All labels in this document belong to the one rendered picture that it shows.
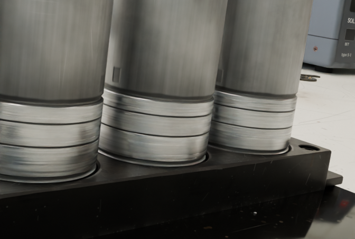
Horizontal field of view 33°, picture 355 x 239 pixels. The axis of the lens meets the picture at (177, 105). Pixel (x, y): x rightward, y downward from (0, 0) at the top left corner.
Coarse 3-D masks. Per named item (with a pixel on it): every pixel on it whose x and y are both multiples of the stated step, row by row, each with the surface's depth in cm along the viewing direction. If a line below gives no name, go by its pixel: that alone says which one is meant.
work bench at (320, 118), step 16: (304, 64) 59; (320, 80) 47; (336, 80) 48; (352, 80) 50; (304, 96) 38; (320, 96) 39; (336, 96) 40; (352, 96) 41; (304, 112) 32; (320, 112) 33; (336, 112) 33; (352, 112) 34; (304, 128) 28; (320, 128) 28; (336, 128) 29; (352, 128) 29; (320, 144) 25; (336, 144) 25; (352, 144) 26; (336, 160) 23; (352, 160) 23; (352, 176) 21
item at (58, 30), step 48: (0, 0) 9; (48, 0) 9; (96, 0) 10; (0, 48) 9; (48, 48) 9; (96, 48) 10; (0, 96) 10; (48, 96) 10; (96, 96) 10; (0, 144) 10; (48, 144) 10; (96, 144) 11
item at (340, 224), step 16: (320, 192) 15; (336, 192) 15; (352, 192) 15; (240, 208) 13; (256, 208) 13; (272, 208) 13; (288, 208) 13; (304, 208) 13; (320, 208) 14; (336, 208) 14; (352, 208) 14; (160, 224) 11; (176, 224) 12; (192, 224) 12; (208, 224) 12; (224, 224) 12; (240, 224) 12; (256, 224) 12; (272, 224) 12; (288, 224) 12; (304, 224) 12; (320, 224) 13; (336, 224) 13; (352, 224) 13
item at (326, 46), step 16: (320, 0) 52; (336, 0) 50; (352, 0) 51; (320, 16) 52; (336, 16) 51; (352, 16) 52; (320, 32) 52; (336, 32) 51; (352, 32) 52; (320, 48) 52; (336, 48) 51; (352, 48) 53; (320, 64) 52; (336, 64) 52; (352, 64) 53
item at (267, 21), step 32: (256, 0) 13; (288, 0) 13; (224, 32) 13; (256, 32) 13; (288, 32) 13; (224, 64) 13; (256, 64) 13; (288, 64) 13; (224, 96) 13; (256, 96) 13; (288, 96) 14; (224, 128) 14; (256, 128) 13; (288, 128) 14
